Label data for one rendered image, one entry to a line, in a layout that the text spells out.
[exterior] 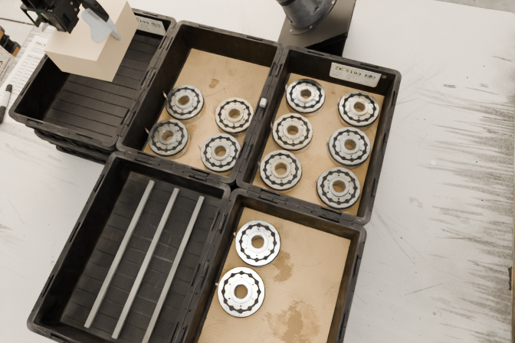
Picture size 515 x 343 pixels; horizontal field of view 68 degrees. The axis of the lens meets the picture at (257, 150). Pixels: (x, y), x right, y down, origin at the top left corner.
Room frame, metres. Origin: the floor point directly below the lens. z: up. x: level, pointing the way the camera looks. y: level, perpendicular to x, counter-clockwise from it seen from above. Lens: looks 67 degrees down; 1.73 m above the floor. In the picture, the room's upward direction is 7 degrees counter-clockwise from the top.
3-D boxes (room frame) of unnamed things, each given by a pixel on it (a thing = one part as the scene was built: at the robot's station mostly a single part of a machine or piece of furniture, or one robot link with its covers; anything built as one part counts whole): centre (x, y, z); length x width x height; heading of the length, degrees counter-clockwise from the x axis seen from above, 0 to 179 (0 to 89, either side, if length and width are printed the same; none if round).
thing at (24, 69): (0.77, 0.69, 0.70); 0.33 x 0.23 x 0.01; 158
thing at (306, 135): (0.40, -0.09, 0.86); 0.10 x 0.10 x 0.01
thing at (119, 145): (0.50, 0.11, 0.92); 0.40 x 0.30 x 0.02; 155
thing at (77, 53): (0.58, 0.32, 1.08); 0.16 x 0.12 x 0.07; 158
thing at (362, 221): (0.37, -0.16, 0.92); 0.40 x 0.30 x 0.02; 155
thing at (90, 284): (0.14, 0.28, 0.87); 0.40 x 0.30 x 0.11; 155
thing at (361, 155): (0.34, -0.23, 0.86); 0.10 x 0.10 x 0.01
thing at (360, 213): (0.37, -0.16, 0.87); 0.40 x 0.30 x 0.11; 155
